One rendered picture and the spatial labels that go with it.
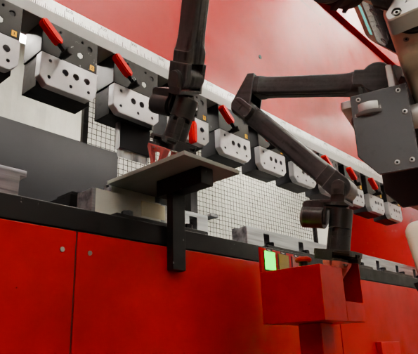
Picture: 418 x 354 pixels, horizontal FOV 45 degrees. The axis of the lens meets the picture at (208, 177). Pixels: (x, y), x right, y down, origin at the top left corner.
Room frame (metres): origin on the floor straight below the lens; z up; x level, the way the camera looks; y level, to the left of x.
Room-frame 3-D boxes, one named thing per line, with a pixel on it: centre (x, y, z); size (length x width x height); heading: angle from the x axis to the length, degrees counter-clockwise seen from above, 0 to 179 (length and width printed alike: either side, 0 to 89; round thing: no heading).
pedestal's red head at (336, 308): (1.23, -0.24, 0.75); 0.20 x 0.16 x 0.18; 140
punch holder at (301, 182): (1.79, -0.33, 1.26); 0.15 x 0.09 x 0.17; 138
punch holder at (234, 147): (1.50, -0.06, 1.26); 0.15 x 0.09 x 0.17; 138
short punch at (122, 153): (1.22, 0.20, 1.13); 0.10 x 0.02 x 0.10; 138
